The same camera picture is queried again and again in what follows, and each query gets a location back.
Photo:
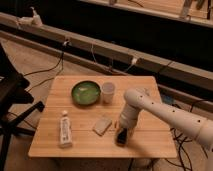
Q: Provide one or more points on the black eraser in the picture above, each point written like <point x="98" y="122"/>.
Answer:
<point x="121" y="137"/>

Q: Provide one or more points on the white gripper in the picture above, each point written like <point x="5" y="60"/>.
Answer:
<point x="126" y="122"/>

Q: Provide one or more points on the white tube with cap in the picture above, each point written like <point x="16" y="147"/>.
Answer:
<point x="65" y="130"/>

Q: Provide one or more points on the black office chair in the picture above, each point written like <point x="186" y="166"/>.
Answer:
<point x="13" y="91"/>

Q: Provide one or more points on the white plastic cup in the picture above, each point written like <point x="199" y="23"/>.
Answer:
<point x="107" y="90"/>

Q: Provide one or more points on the green bowl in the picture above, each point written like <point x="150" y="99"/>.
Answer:
<point x="85" y="93"/>

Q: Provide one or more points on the white sponge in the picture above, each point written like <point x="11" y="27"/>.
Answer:
<point x="102" y="125"/>

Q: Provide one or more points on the white object on rail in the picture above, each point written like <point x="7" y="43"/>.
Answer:
<point x="35" y="19"/>

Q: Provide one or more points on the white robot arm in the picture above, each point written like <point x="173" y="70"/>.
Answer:
<point x="194" y="126"/>

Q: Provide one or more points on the grey metal rail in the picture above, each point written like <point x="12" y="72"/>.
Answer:
<point x="173" y="77"/>

